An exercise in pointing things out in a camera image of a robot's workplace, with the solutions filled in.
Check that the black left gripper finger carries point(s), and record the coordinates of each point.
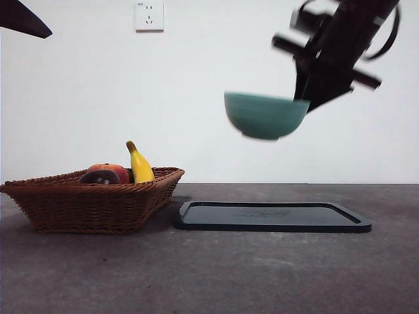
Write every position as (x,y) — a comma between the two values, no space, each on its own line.
(19,18)

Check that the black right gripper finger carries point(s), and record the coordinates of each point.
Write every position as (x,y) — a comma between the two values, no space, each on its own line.
(301,81)
(327,95)

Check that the teal ribbed bowl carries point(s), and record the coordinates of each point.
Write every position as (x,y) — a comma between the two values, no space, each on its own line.
(265,114)

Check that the dark red plum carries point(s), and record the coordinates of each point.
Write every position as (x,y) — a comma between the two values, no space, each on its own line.
(98,178)

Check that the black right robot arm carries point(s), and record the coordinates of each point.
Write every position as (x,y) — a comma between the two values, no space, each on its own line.
(353,26)

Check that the dark rectangular tray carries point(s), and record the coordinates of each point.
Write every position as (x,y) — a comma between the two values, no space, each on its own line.
(262,219)

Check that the red yellow apple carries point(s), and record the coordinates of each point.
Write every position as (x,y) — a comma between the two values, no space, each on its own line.
(108,167)

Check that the yellow banana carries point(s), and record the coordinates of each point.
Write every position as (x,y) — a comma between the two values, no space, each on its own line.
(140,167)

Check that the brown wicker basket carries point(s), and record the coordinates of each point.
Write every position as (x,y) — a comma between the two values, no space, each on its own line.
(91,206)

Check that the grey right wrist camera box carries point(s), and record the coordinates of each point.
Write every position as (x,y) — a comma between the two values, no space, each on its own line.
(307,19)

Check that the white wall socket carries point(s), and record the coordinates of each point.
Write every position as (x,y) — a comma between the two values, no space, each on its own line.
(149,16)

